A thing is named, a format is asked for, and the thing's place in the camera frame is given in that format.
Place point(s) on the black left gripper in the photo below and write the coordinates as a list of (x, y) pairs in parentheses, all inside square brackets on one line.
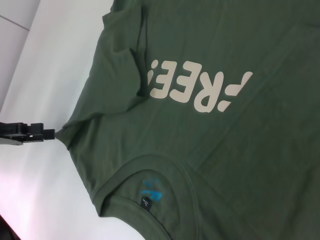
[(12, 132)]

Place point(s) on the dark green FREE t-shirt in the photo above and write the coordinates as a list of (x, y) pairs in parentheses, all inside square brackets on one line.
[(212, 120)]

